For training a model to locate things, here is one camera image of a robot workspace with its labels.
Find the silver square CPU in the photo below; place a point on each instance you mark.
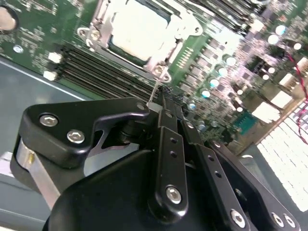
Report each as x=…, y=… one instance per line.
x=142, y=29

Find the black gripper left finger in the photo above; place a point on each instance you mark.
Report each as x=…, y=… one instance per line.
x=60, y=127

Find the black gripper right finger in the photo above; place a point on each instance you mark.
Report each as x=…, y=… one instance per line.
x=216, y=173

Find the metal socket cover frame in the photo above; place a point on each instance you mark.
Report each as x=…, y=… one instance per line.
x=102, y=29

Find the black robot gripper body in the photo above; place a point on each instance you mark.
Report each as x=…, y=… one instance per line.
x=108, y=197

